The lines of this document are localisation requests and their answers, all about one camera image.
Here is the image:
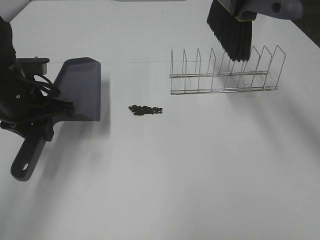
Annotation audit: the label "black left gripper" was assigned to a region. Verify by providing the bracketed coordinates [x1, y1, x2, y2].
[0, 62, 75, 140]

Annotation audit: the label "grey plastic dustpan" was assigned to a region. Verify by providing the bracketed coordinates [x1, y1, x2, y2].
[10, 57, 101, 182]

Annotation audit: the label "pile of coffee beans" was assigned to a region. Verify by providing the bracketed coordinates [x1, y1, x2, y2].
[128, 104, 163, 116]

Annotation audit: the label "grey hand brush black bristles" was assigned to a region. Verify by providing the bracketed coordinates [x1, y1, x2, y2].
[207, 0, 304, 62]

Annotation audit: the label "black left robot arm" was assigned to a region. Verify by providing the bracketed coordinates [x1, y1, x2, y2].
[0, 19, 75, 138]

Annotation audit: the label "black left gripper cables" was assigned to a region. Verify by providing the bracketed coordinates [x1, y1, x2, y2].
[9, 64, 76, 126]

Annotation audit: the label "chrome wire dish rack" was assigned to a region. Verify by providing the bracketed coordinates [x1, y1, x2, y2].
[169, 45, 286, 95]

